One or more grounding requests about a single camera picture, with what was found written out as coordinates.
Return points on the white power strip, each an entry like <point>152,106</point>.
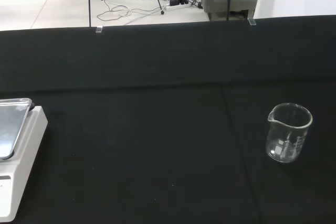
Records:
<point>178,5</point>

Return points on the white electronic balance steel pan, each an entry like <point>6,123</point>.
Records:
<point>23,140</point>

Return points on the black bench cloth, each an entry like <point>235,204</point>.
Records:
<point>157,129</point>

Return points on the clear plastic cloth clip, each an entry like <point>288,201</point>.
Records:
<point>99,29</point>
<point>252,21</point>

